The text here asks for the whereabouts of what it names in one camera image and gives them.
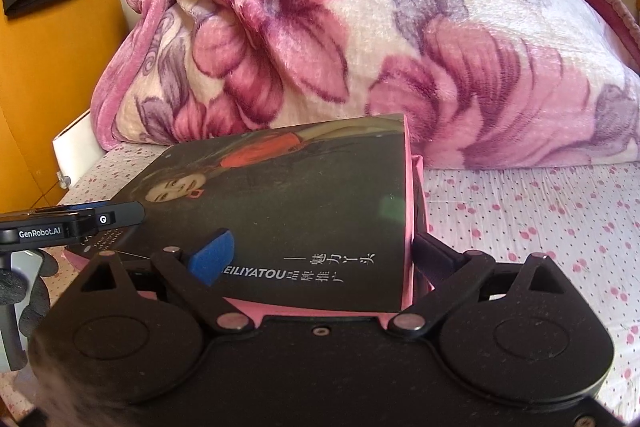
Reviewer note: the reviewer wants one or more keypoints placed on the person's left hand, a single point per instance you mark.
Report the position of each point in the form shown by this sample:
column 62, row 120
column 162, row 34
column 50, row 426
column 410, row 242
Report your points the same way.
column 37, row 307

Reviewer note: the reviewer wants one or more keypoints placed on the pink cardboard box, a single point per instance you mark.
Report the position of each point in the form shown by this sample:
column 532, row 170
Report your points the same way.
column 419, row 192

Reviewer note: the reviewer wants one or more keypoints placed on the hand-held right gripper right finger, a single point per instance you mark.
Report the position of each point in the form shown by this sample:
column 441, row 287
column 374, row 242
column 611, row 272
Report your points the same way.
column 440, row 262

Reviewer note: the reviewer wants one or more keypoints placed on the pink floral fleece blanket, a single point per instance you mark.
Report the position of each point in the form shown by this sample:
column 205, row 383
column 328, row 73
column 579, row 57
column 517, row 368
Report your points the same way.
column 350, row 57

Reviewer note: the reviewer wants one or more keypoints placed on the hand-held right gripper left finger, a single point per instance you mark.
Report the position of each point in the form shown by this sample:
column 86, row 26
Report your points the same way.
column 215, row 257

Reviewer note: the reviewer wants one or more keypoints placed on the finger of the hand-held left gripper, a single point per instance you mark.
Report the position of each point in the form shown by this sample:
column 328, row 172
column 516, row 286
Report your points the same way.
column 120, row 213

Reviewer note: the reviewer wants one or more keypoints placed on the cherry print bed sheet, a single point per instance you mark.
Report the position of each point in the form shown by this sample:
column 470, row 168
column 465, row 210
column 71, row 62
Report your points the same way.
column 525, row 217

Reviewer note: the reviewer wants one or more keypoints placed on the white bed side board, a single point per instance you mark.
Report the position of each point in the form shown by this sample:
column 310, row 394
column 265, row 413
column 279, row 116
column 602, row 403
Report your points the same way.
column 75, row 147

